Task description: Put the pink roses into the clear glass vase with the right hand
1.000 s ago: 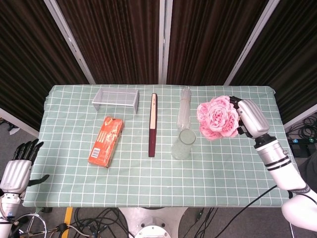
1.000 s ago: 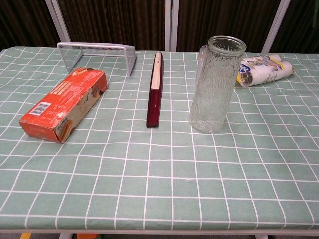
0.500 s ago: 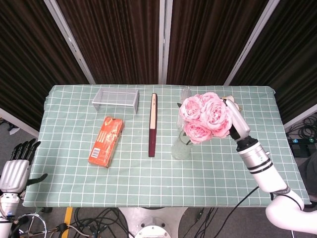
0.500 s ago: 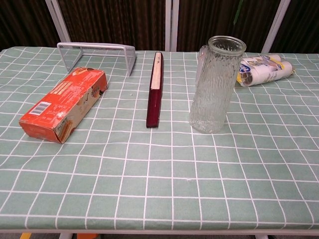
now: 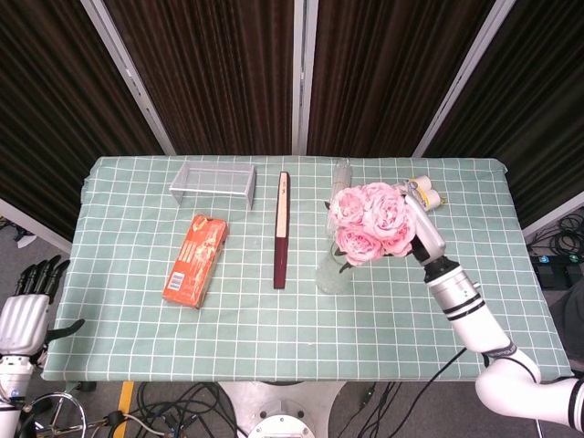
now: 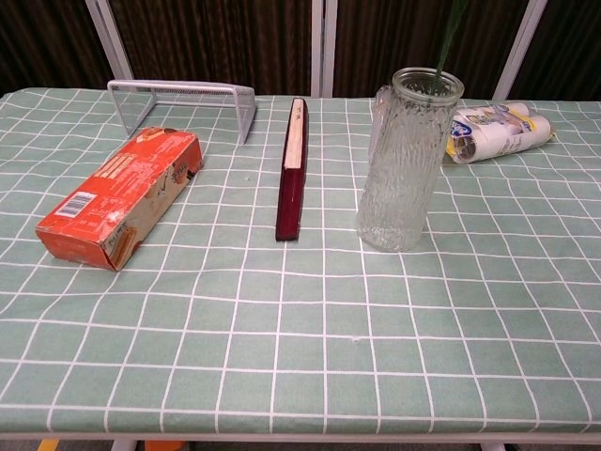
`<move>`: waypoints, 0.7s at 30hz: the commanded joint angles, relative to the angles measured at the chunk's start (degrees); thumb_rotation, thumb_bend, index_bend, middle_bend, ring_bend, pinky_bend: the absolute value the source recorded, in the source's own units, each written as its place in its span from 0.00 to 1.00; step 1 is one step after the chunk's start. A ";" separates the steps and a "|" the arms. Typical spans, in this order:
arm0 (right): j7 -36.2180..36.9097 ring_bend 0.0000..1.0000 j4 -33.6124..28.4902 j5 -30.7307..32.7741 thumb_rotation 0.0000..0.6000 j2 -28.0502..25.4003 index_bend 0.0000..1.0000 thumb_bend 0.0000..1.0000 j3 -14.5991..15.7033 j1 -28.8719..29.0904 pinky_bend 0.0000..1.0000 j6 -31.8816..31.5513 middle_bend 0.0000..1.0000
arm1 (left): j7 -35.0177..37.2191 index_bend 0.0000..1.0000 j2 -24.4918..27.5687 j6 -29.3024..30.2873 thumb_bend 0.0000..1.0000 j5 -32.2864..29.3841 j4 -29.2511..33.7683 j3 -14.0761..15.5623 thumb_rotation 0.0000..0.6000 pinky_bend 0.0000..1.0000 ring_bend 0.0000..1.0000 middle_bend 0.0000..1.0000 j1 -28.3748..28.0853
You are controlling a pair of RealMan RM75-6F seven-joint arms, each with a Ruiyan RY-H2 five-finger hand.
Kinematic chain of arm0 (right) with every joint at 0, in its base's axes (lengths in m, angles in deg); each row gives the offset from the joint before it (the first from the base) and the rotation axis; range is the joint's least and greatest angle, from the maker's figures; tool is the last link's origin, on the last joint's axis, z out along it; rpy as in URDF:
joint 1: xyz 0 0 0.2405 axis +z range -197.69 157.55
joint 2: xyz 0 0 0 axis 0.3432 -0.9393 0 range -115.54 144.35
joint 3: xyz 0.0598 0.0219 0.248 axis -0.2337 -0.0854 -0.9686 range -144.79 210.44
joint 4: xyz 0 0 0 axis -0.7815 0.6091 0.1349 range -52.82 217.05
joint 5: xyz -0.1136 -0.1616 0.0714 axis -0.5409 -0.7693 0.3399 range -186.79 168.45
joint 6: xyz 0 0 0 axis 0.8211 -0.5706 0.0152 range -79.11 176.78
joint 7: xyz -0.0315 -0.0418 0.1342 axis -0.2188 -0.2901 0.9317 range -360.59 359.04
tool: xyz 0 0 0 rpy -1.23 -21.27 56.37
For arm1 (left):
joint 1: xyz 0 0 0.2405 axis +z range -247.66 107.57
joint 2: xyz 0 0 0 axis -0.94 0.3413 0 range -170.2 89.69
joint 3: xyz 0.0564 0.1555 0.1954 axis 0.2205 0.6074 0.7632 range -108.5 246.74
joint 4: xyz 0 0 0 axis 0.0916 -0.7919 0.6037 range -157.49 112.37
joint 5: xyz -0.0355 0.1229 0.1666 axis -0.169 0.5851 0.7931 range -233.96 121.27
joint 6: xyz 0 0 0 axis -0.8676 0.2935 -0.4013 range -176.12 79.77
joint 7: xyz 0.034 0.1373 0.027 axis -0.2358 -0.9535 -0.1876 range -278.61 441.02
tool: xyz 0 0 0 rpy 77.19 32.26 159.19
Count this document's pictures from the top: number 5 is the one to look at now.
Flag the clear glass vase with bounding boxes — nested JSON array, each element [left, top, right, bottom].
[[316, 238, 355, 295]]

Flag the pink artificial flower bouquet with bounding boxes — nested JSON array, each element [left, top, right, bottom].
[[324, 182, 418, 275]]

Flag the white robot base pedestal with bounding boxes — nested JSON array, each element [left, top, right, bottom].
[[217, 380, 344, 438]]

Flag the silver aluminium frame post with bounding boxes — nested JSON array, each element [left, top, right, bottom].
[[291, 0, 319, 156], [79, 0, 177, 156], [412, 0, 519, 158]]

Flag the white roll pack with print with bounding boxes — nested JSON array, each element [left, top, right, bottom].
[[395, 174, 447, 214]]

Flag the black cables beside power strip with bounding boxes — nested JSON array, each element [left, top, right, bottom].
[[528, 205, 584, 264]]

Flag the dark brown curtain panel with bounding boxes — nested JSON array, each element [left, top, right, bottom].
[[423, 0, 584, 229], [306, 0, 496, 157], [0, 0, 166, 242], [102, 0, 296, 156]]

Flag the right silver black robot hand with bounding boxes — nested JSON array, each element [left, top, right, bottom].
[[395, 178, 447, 266]]

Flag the black floor cable bundle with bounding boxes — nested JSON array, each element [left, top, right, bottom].
[[131, 381, 243, 438]]

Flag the black power strip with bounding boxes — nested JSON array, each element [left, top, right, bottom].
[[532, 253, 584, 266]]

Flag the green checkered tablecloth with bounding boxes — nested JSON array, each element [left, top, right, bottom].
[[41, 154, 574, 382]]

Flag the clear acrylic riser shelf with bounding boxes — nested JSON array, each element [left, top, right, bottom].
[[169, 162, 256, 211]]

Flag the orange cardboard box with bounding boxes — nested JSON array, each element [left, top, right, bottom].
[[162, 214, 229, 310]]

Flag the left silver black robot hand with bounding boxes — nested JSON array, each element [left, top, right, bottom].
[[0, 254, 86, 358]]

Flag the dark red folding fan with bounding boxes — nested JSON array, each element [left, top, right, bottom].
[[273, 171, 291, 290]]

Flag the yellow floor tape strip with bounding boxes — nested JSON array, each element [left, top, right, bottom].
[[115, 381, 136, 438]]

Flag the chrome round stool frame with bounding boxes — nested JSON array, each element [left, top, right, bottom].
[[17, 392, 88, 438]]

